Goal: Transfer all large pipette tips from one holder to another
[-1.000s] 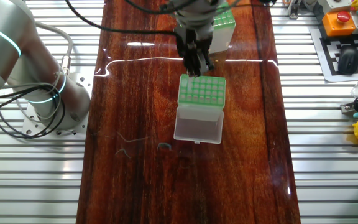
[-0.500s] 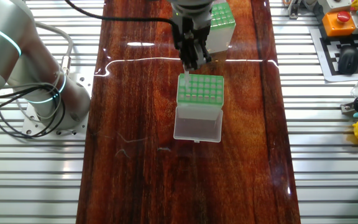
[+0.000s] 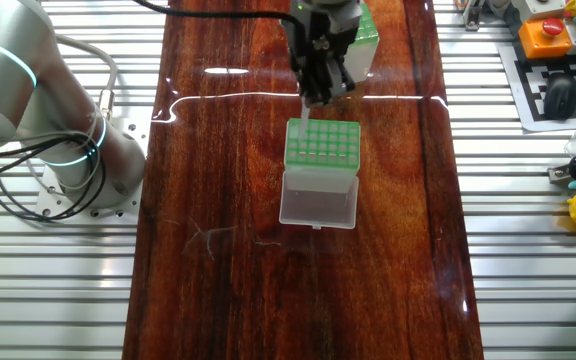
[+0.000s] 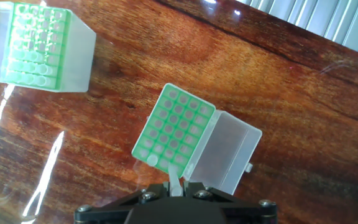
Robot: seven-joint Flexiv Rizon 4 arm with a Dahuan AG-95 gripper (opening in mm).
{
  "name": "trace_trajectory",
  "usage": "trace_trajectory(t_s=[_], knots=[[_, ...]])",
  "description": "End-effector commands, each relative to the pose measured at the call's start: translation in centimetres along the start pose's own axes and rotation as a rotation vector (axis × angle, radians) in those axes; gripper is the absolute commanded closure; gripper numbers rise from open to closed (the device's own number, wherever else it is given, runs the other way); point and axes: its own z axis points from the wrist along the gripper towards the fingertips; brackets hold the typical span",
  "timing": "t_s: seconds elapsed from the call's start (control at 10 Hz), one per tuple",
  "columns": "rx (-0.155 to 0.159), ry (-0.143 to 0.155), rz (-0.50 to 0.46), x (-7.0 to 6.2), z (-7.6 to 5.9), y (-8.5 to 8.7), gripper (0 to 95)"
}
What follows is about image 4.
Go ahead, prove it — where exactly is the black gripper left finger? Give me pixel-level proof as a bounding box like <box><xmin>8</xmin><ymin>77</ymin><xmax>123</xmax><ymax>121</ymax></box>
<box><xmin>74</xmin><ymin>182</ymin><xmax>172</xmax><ymax>224</ymax></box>

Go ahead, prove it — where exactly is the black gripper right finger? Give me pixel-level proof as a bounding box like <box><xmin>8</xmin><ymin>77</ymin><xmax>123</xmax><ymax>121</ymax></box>
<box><xmin>181</xmin><ymin>181</ymin><xmax>280</xmax><ymax>224</ymax></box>

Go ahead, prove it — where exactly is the tall translucent green tip box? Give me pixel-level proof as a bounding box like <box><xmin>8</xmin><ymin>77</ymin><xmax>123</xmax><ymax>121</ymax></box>
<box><xmin>131</xmin><ymin>82</ymin><xmax>263</xmax><ymax>196</ymax></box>

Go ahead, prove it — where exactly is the low green rack tip box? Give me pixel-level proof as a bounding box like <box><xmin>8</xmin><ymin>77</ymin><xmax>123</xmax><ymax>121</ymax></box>
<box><xmin>0</xmin><ymin>1</ymin><xmax>97</xmax><ymax>93</ymax></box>

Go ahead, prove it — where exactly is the glossy brown wooden board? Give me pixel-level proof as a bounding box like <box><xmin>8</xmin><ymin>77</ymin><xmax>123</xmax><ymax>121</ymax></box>
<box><xmin>0</xmin><ymin>0</ymin><xmax>358</xmax><ymax>224</ymax></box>

